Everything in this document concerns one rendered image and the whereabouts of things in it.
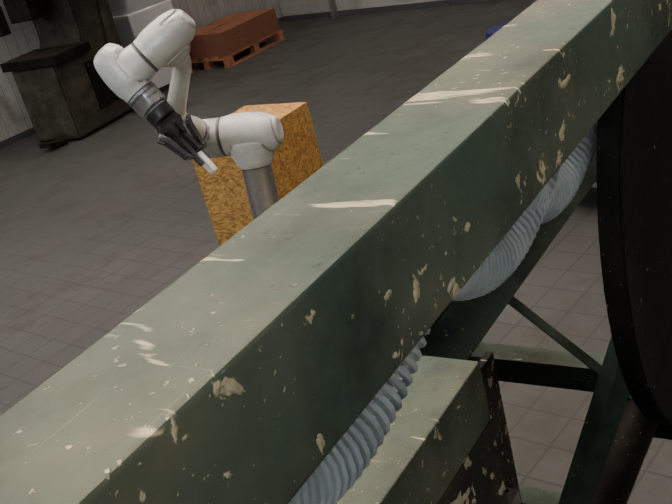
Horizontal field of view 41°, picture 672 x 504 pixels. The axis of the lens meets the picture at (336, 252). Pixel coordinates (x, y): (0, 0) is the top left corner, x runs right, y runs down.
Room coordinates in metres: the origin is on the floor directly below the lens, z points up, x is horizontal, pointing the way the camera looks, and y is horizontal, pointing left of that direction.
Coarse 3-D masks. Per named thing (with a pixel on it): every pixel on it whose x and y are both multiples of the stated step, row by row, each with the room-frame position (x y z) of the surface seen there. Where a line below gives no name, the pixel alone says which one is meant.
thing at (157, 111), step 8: (160, 104) 2.46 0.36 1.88; (168, 104) 2.48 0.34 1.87; (152, 112) 2.45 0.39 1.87; (160, 112) 2.45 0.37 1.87; (168, 112) 2.46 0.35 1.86; (152, 120) 2.45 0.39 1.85; (160, 120) 2.45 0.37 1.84; (168, 120) 2.47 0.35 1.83; (160, 128) 2.45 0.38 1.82; (168, 128) 2.45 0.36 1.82; (176, 128) 2.46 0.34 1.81; (168, 136) 2.45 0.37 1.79
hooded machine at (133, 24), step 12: (108, 0) 12.13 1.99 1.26; (120, 0) 11.95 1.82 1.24; (132, 0) 11.95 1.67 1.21; (144, 0) 12.08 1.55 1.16; (156, 0) 12.21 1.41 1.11; (168, 0) 12.29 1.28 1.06; (120, 12) 11.96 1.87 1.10; (132, 12) 11.91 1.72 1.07; (144, 12) 11.98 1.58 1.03; (156, 12) 12.11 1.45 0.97; (120, 24) 11.94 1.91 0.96; (132, 24) 11.81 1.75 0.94; (144, 24) 11.94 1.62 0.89; (120, 36) 12.00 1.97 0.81; (132, 36) 11.82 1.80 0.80; (168, 72) 12.03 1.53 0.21; (192, 72) 12.31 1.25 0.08; (156, 84) 11.86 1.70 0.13; (168, 84) 12.04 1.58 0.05
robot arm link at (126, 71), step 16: (112, 48) 2.51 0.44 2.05; (128, 48) 2.51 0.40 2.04; (96, 64) 2.50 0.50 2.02; (112, 64) 2.48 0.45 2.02; (128, 64) 2.48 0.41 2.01; (144, 64) 2.48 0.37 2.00; (112, 80) 2.47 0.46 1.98; (128, 80) 2.47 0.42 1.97; (144, 80) 2.48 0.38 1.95; (128, 96) 2.47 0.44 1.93
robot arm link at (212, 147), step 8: (208, 120) 2.92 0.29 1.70; (216, 120) 2.91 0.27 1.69; (208, 128) 2.89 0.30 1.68; (216, 128) 2.88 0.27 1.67; (208, 136) 2.88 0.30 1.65; (216, 136) 2.87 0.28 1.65; (208, 144) 2.87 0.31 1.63; (216, 144) 2.87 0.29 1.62; (208, 152) 2.88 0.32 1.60; (216, 152) 2.88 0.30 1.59
